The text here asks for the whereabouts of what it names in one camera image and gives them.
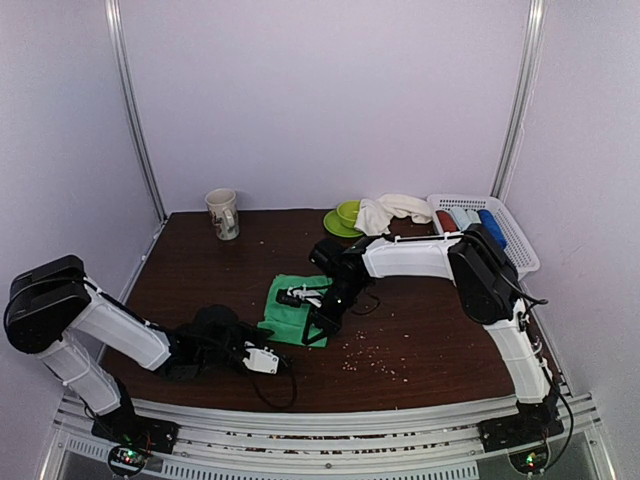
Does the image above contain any white cream towel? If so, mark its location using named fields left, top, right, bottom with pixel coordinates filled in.
left=355, top=194, right=433, bottom=236

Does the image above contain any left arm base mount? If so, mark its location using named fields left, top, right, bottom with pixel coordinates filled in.
left=91, top=417, right=179, bottom=454

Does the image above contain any aluminium frame post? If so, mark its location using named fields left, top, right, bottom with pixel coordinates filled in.
left=104, top=0, right=168, bottom=224
left=490, top=0, right=547, bottom=202

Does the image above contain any patterned ceramic mug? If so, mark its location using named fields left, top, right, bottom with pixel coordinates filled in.
left=205, top=188, right=240, bottom=241

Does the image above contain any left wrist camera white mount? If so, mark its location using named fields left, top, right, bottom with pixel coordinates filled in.
left=242, top=346, right=280, bottom=375

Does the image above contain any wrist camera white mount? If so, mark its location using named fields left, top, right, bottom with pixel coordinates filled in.
left=242, top=346, right=280, bottom=375
left=276, top=285, right=326, bottom=308

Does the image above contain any green cup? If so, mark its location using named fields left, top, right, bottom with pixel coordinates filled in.
left=336, top=200, right=361, bottom=228

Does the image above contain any right aluminium frame post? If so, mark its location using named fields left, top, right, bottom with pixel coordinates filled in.
left=490, top=0, right=547, bottom=202

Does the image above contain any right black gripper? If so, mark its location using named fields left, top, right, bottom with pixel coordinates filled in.
left=304, top=280, right=366, bottom=347

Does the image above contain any white plastic basket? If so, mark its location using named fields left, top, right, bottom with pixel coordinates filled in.
left=426, top=193, right=540, bottom=280

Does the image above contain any rolled red towel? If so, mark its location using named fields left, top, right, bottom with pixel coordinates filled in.
left=436, top=210, right=459, bottom=233

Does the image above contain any green microfiber towel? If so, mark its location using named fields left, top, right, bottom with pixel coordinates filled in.
left=257, top=274, right=331, bottom=346

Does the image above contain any left aluminium frame post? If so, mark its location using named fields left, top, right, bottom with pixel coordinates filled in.
left=104, top=0, right=168, bottom=224

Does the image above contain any green saucer plate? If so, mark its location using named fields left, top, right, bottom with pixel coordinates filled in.
left=323, top=210, right=363, bottom=238

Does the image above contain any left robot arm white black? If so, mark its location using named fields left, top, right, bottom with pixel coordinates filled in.
left=3, top=255, right=281, bottom=444

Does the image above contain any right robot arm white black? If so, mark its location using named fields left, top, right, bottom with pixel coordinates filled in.
left=301, top=224, right=558, bottom=442

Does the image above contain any rolled dark blue towel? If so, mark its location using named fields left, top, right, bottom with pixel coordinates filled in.
left=477, top=209, right=508, bottom=250

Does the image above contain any rolled light blue towel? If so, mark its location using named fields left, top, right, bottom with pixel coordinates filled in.
left=450, top=206, right=482, bottom=231

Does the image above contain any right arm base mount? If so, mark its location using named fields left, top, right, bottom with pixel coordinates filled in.
left=478, top=415, right=564, bottom=453

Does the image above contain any aluminium front rail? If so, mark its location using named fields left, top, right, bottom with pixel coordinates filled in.
left=36, top=395, right=617, bottom=479

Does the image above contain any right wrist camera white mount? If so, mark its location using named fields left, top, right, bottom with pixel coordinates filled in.
left=276, top=285, right=326, bottom=308

